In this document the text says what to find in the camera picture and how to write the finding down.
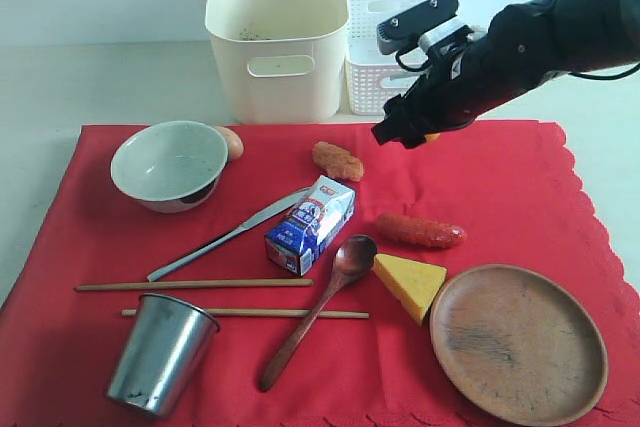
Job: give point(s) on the stainless steel cup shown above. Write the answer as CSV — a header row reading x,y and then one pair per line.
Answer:
x,y
167,342

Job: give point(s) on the silver table knife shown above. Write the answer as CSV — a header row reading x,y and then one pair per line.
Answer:
x,y
256,219

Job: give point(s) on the red tablecloth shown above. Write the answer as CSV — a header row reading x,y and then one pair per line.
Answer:
x,y
509,184

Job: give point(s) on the brown egg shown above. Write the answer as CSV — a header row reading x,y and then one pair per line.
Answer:
x,y
234,143

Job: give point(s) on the yellow lemon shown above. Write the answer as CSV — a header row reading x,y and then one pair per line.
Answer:
x,y
432,137

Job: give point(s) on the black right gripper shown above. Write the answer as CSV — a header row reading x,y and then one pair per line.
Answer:
x,y
465,79

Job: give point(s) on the brown wooden plate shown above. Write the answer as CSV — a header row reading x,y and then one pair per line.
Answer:
x,y
518,346

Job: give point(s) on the wooden chopstick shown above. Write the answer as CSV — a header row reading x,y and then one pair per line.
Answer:
x,y
285,313
192,284

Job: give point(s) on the yellow cheese wedge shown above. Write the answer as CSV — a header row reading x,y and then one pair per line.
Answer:
x,y
414,284

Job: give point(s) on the white perforated plastic basket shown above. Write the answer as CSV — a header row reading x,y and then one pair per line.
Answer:
x,y
371,77

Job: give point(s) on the blue milk carton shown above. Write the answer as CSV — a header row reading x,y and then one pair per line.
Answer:
x,y
310,226

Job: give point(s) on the upper wooden chopstick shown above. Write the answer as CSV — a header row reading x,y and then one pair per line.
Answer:
x,y
192,284

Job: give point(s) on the white ceramic bowl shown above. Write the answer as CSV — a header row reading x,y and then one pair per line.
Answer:
x,y
171,167

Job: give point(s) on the cream plastic bin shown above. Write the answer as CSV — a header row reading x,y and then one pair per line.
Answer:
x,y
279,61

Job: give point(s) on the dark wooden spoon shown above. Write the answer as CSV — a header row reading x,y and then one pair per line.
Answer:
x,y
353,260

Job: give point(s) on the red sausage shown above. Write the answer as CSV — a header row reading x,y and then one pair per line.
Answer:
x,y
420,231

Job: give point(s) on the lower wooden chopstick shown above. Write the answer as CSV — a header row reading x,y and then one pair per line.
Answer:
x,y
285,313

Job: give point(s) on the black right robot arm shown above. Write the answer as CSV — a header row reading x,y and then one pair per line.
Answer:
x,y
568,37

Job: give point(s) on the orange fried nugget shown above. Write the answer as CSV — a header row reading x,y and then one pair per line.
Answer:
x,y
336,162

